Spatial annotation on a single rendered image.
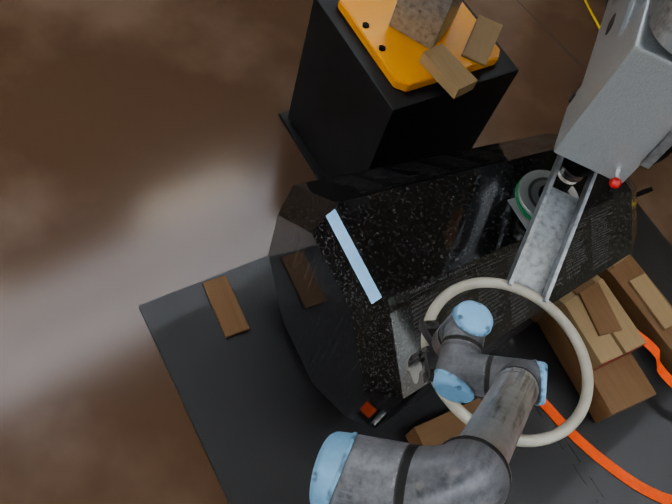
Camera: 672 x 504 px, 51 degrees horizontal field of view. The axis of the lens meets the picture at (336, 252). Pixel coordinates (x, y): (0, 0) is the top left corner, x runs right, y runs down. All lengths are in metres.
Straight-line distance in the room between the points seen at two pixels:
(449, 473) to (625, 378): 2.18
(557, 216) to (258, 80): 1.82
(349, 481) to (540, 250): 1.29
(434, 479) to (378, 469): 0.08
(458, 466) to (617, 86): 1.19
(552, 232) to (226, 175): 1.54
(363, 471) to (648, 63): 1.24
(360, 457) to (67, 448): 1.80
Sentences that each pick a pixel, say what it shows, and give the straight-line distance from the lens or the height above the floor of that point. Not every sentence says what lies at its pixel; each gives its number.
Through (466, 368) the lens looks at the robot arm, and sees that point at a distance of 1.51.
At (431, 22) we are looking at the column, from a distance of 2.66.
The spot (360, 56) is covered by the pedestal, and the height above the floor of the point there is 0.74.
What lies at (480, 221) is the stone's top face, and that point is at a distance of 2.24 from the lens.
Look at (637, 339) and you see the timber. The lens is 3.08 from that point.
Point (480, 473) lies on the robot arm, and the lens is 0.99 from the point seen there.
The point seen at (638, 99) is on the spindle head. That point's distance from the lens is 1.93.
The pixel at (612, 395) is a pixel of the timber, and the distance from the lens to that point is 3.04.
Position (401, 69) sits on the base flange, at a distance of 2.61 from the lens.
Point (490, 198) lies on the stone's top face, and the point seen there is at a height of 0.83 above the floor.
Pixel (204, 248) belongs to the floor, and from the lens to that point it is 2.94.
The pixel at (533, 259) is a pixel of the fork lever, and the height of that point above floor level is 0.93.
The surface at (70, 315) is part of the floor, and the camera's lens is 2.83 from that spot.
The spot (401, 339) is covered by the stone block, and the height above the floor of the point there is 0.73.
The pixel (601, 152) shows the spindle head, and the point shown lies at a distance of 2.06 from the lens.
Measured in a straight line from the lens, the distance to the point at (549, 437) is 1.87.
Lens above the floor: 2.57
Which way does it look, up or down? 59 degrees down
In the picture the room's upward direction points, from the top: 23 degrees clockwise
